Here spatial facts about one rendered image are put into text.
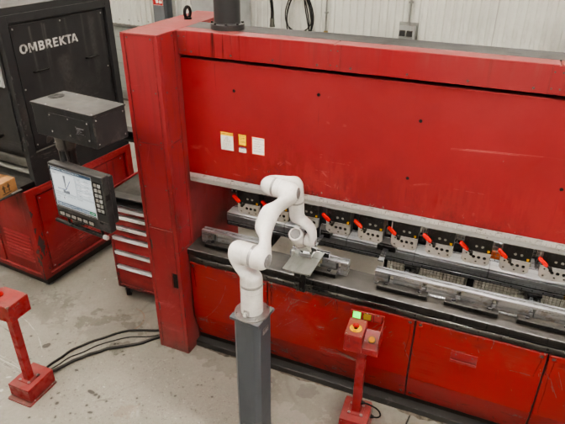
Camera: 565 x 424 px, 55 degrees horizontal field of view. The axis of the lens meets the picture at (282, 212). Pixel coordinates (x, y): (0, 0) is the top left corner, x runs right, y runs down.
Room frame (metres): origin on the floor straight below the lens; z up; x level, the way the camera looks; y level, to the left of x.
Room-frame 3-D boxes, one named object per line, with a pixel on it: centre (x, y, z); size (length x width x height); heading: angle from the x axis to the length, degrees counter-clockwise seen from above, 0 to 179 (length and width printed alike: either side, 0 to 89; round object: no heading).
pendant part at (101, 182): (2.89, 1.16, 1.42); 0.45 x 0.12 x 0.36; 60
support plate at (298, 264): (2.82, -0.13, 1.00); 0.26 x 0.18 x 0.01; 157
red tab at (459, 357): (2.41, -1.07, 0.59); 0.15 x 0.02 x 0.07; 67
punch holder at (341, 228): (2.89, -0.35, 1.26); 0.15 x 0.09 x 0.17; 67
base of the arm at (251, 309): (2.32, 0.16, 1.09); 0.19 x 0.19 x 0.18
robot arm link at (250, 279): (2.34, 0.19, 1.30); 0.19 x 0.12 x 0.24; 59
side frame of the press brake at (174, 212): (3.50, 0.64, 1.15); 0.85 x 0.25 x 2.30; 157
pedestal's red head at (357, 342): (2.45, -0.48, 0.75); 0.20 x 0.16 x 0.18; 71
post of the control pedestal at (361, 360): (2.45, -0.48, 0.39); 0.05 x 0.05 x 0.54; 71
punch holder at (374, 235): (2.81, -0.53, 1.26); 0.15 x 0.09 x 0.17; 67
